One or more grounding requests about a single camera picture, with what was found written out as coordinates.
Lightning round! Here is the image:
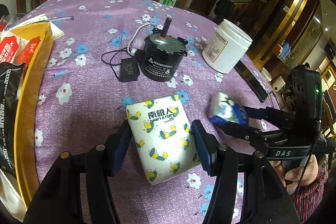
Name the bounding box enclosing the blue tissue packet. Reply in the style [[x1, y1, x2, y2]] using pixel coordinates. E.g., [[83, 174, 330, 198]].
[[208, 92, 248, 126]]

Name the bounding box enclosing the lemon print tissue pack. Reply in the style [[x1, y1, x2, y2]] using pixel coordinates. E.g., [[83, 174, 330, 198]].
[[126, 94, 200, 185]]

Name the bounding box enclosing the black snack pouch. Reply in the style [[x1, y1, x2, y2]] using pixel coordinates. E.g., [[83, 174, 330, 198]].
[[0, 63, 25, 177]]

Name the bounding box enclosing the white plastic bag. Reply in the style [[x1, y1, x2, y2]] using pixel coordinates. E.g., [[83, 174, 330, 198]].
[[1, 169, 27, 223]]

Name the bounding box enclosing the person right hand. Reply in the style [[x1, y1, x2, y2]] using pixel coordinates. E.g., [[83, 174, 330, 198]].
[[270, 155, 318, 188]]

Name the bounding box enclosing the black smartphone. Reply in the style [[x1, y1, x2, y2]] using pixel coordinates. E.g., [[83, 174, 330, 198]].
[[234, 61, 268, 103]]

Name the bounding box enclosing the black power adapter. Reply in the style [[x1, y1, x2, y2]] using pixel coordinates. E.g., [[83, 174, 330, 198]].
[[119, 57, 139, 83]]

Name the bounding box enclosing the purple floral tablecloth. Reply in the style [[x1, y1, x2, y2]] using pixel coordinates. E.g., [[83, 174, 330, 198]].
[[23, 0, 279, 223]]

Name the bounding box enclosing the white plastic jar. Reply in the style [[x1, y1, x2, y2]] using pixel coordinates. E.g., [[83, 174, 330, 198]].
[[202, 19, 252, 74]]

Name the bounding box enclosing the black electric motor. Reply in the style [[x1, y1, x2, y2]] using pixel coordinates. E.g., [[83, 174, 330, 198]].
[[139, 18, 187, 82]]

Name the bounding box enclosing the yellow cardboard box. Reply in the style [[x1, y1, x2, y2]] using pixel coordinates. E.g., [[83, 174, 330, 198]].
[[1, 22, 53, 209]]

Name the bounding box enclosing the red white wipes pack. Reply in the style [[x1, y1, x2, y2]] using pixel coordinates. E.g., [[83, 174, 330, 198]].
[[0, 36, 19, 63]]

